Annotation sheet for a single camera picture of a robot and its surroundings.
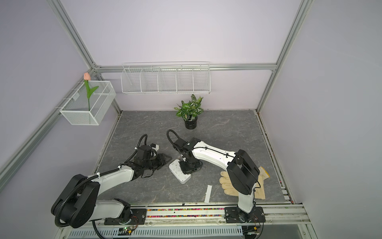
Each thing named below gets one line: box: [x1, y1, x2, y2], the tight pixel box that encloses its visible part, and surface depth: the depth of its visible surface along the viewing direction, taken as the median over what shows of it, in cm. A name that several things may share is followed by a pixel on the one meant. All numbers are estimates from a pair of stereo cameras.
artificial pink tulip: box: [83, 72, 99, 112], surface depth 86 cm
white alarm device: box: [169, 158, 192, 185], surface depth 86 cm
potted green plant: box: [174, 94, 204, 130], surface depth 91 cm
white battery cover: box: [203, 184, 213, 204], surface depth 82 cm
